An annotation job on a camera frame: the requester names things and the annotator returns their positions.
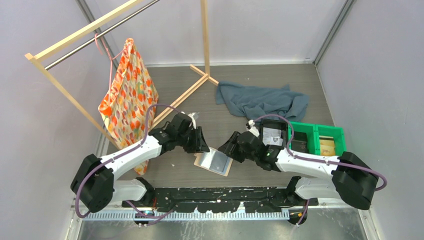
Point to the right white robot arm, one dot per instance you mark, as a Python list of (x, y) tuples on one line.
[(345, 177)]

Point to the orange floral fabric bag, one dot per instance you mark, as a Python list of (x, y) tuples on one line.
[(128, 108)]

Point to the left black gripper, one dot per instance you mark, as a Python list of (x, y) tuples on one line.
[(199, 145)]

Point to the blue grey cloth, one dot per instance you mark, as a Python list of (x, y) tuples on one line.
[(253, 102)]

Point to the green plastic bin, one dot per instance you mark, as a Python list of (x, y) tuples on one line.
[(317, 139)]

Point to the black tray with cards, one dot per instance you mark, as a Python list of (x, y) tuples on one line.
[(274, 132)]

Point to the metal hanging rod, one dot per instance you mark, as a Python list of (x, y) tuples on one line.
[(101, 34)]

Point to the wooden clothes rack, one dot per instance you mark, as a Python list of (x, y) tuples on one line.
[(169, 32)]

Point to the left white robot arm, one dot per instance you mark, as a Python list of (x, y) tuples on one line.
[(97, 184)]

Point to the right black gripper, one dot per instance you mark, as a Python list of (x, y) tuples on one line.
[(227, 147)]

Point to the beige leather card holder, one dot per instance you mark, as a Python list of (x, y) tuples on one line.
[(214, 161)]

